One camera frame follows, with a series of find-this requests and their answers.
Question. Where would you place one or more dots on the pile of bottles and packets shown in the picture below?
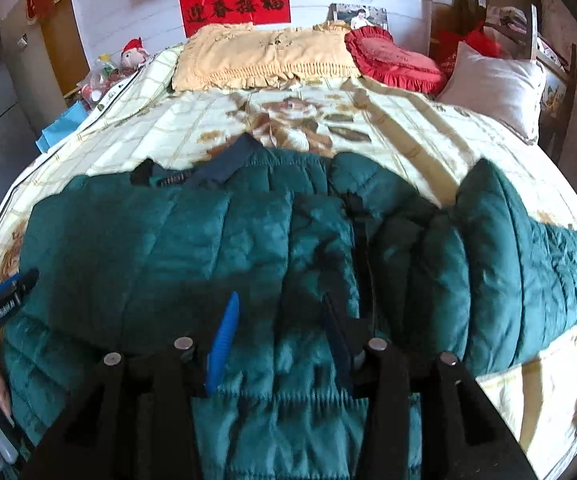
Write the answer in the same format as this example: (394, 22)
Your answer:
(101, 82)

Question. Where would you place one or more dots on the green quilted puffer jacket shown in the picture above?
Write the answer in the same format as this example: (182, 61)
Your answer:
(168, 240)

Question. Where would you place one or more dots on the red heart-shaped ruffled pillow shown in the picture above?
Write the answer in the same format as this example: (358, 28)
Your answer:
(393, 60)

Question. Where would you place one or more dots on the red wall banner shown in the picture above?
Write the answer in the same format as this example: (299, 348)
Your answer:
(233, 5)

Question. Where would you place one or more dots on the floral checked bed sheet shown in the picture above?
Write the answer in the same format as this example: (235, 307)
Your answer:
(393, 125)

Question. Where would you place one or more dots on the wooden chair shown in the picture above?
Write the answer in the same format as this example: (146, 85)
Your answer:
(563, 90)

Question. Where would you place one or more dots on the plush toy with red hat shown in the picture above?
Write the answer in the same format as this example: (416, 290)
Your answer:
(133, 55)

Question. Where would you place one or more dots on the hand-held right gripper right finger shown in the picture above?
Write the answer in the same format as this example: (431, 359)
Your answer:
(341, 345)

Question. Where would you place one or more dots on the wooden door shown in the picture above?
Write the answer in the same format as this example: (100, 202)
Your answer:
(66, 45)

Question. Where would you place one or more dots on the white pillow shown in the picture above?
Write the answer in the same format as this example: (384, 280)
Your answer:
(498, 90)

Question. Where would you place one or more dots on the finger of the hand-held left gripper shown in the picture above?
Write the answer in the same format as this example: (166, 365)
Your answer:
(24, 282)

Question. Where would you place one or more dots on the framed photo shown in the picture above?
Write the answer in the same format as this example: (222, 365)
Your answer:
(363, 16)

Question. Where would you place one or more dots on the yellow fringed pillow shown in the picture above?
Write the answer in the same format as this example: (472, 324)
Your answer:
(263, 55)

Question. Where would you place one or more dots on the blue bag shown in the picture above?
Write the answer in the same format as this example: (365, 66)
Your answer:
(61, 127)

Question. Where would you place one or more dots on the wall switch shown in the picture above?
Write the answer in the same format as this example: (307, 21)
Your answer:
(22, 41)

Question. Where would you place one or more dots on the red clothes on chair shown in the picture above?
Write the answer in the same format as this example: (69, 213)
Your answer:
(468, 45)

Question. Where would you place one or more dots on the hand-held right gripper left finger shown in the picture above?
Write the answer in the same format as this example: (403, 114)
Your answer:
(223, 340)

